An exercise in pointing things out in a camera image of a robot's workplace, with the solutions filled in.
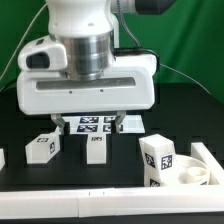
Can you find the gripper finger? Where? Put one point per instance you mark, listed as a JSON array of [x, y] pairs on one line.
[[64, 127], [117, 121]]

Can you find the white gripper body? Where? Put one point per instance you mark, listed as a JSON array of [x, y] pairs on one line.
[[126, 85]]

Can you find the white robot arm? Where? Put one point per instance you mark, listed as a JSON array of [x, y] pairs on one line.
[[79, 66]]

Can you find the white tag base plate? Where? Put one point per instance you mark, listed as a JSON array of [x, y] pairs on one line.
[[102, 124]]

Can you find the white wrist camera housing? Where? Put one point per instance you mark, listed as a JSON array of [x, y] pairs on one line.
[[43, 54]]

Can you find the white U-shaped wall fence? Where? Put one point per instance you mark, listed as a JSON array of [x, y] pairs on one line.
[[120, 201]]

